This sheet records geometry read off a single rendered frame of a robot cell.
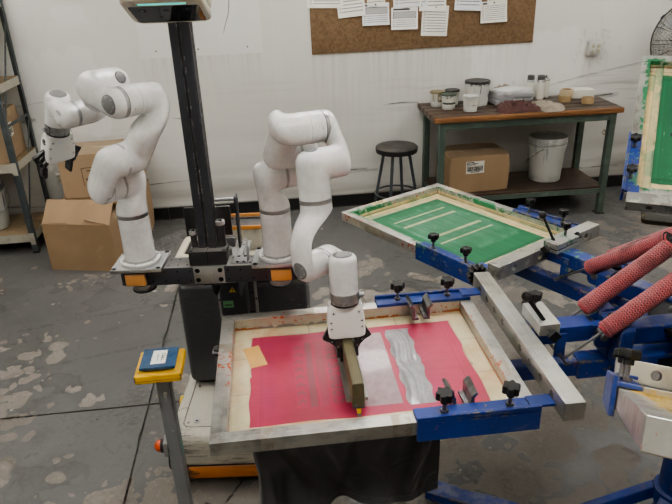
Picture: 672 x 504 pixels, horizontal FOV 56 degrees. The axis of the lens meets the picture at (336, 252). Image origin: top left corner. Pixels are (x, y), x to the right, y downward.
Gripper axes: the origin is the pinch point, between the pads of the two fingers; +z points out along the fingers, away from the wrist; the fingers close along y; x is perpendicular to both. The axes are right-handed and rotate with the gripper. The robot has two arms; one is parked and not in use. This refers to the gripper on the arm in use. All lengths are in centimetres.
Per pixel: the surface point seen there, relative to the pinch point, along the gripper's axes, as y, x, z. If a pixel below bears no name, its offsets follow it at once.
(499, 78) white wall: -179, -378, -29
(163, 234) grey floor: 111, -352, 74
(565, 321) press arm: -62, 0, -3
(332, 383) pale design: 5.1, 5.5, 5.9
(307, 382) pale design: 11.7, 4.0, 5.7
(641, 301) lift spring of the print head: -78, 8, -11
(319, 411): 9.6, 16.4, 6.6
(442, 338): -29.6, -11.0, 5.1
